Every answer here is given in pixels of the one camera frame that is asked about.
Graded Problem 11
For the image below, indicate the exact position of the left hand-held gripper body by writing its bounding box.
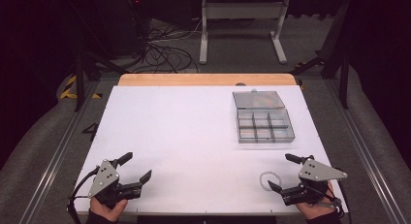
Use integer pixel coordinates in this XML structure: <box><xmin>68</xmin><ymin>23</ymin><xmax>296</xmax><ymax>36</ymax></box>
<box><xmin>87</xmin><ymin>158</ymin><xmax>142</xmax><ymax>209</ymax></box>

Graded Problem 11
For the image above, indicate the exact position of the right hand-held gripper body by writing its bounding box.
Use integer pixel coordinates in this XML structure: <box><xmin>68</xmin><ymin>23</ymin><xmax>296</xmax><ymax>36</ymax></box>
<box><xmin>280</xmin><ymin>158</ymin><xmax>349</xmax><ymax>207</ymax></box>

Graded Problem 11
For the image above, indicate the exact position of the clear plastic compartment box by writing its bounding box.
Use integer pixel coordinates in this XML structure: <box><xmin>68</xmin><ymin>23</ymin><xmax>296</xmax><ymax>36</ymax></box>
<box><xmin>232</xmin><ymin>88</ymin><xmax>297</xmax><ymax>144</ymax></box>

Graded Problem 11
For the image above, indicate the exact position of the person's left hand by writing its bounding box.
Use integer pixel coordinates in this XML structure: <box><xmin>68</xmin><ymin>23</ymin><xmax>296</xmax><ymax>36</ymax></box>
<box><xmin>89</xmin><ymin>197</ymin><xmax>129</xmax><ymax>223</ymax></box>

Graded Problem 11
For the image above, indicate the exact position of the person's right hand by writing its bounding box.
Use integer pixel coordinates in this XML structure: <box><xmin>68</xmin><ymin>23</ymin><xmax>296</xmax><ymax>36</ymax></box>
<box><xmin>295</xmin><ymin>181</ymin><xmax>337</xmax><ymax>220</ymax></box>

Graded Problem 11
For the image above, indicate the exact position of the white table mat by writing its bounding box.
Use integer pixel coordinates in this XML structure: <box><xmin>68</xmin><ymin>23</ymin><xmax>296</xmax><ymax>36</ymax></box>
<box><xmin>73</xmin><ymin>84</ymin><xmax>349</xmax><ymax>216</ymax></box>

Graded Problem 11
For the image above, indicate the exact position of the black tripod stand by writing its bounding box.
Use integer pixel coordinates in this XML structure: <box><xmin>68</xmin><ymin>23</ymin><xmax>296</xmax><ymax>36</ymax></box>
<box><xmin>66</xmin><ymin>0</ymin><xmax>129</xmax><ymax>112</ymax></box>

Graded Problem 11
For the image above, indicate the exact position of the black metal stand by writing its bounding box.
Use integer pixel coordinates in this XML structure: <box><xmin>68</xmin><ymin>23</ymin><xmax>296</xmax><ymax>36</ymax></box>
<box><xmin>289</xmin><ymin>0</ymin><xmax>353</xmax><ymax>110</ymax></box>

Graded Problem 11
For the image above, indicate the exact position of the black device with red light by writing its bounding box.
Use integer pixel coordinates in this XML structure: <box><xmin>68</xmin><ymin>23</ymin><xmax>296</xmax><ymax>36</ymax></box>
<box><xmin>125</xmin><ymin>0</ymin><xmax>153</xmax><ymax>58</ymax></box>

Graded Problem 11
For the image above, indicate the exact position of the white metal stand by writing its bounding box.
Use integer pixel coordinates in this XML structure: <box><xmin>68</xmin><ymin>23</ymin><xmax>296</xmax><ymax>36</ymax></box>
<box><xmin>199</xmin><ymin>0</ymin><xmax>291</xmax><ymax>65</ymax></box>

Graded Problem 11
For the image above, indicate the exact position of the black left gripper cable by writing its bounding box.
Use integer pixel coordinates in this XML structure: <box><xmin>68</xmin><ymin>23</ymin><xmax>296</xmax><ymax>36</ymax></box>
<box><xmin>66</xmin><ymin>165</ymin><xmax>101</xmax><ymax>224</ymax></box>

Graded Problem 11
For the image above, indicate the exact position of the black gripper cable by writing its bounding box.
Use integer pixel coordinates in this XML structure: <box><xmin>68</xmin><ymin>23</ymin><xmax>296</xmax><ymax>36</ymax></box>
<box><xmin>66</xmin><ymin>165</ymin><xmax>101</xmax><ymax>224</ymax></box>
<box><xmin>332</xmin><ymin>167</ymin><xmax>354</xmax><ymax>224</ymax></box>

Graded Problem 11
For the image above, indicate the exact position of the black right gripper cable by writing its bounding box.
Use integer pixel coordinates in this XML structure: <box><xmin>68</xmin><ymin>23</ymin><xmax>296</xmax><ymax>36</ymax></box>
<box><xmin>332</xmin><ymin>167</ymin><xmax>354</xmax><ymax>224</ymax></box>

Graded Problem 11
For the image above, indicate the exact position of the metal floor rail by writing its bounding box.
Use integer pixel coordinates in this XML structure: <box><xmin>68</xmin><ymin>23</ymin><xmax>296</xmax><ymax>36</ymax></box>
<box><xmin>324</xmin><ymin>78</ymin><xmax>406</xmax><ymax>224</ymax></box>
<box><xmin>17</xmin><ymin>80</ymin><xmax>101</xmax><ymax>224</ymax></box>

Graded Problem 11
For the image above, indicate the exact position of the tangle of black floor cables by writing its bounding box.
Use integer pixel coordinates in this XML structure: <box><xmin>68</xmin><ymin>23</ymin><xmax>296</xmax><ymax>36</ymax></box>
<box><xmin>129</xmin><ymin>18</ymin><xmax>202</xmax><ymax>74</ymax></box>

